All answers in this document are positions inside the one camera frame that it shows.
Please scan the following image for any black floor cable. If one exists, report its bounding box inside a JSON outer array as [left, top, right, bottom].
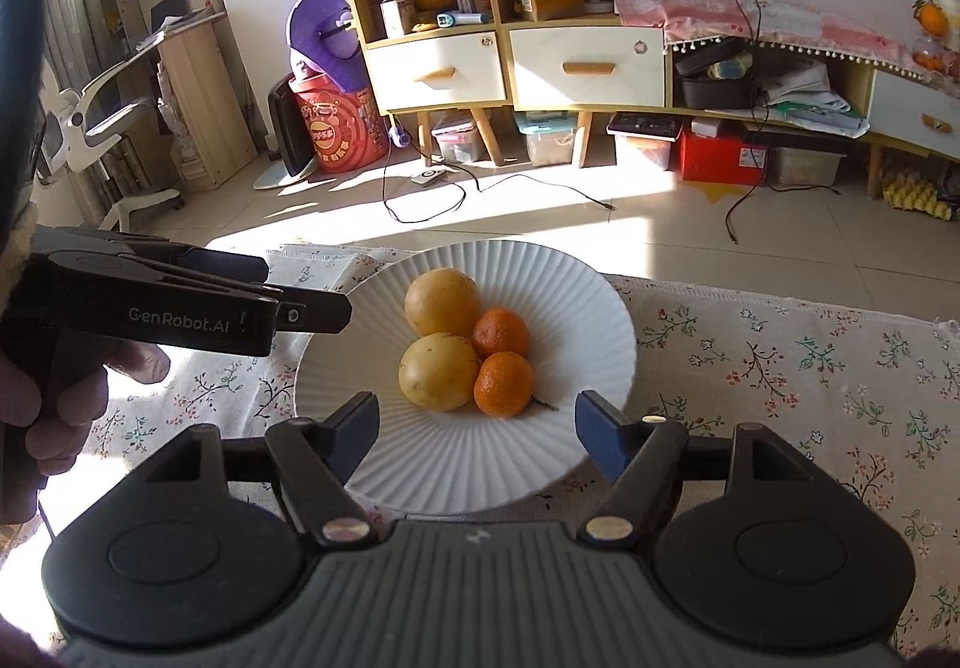
[[379, 127, 617, 227]]

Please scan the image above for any black flat heater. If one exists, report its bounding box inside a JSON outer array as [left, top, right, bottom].
[[254, 74, 319, 191]]

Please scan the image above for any white ribbed plate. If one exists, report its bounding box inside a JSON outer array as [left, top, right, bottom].
[[295, 241, 638, 517]]

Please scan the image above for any pink cloth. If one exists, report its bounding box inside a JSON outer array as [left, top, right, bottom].
[[613, 0, 929, 77]]

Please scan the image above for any yellow egg tray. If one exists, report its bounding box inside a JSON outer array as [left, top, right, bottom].
[[880, 161, 958, 221]]

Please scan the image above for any wooden desk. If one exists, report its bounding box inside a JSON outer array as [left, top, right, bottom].
[[103, 0, 257, 192]]

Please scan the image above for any white office chair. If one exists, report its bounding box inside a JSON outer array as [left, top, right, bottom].
[[39, 46, 185, 234]]

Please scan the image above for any orange tangerine with stem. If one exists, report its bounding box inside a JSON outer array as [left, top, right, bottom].
[[473, 351, 537, 420]]

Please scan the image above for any small orange tangerine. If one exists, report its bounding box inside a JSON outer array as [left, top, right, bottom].
[[470, 308, 530, 358]]

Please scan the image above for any low wooden tv cabinet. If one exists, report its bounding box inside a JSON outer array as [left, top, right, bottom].
[[501, 17, 958, 195]]

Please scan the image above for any person's left hand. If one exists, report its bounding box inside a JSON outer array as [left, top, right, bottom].
[[0, 336, 173, 479]]

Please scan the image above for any red box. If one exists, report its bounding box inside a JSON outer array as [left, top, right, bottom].
[[679, 131, 768, 186]]

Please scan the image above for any wooden shelf cabinet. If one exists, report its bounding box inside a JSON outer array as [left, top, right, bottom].
[[327, 0, 520, 168]]

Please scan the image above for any yellow round fruit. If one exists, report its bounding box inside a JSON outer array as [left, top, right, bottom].
[[404, 269, 482, 338], [397, 333, 480, 413]]

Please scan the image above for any clear storage bin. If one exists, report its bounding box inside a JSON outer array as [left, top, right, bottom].
[[514, 111, 578, 166]]

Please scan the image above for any red snack bucket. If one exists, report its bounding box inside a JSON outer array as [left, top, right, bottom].
[[288, 74, 389, 174]]

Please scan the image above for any purple plush toy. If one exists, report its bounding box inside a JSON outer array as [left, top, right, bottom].
[[286, 0, 370, 93]]

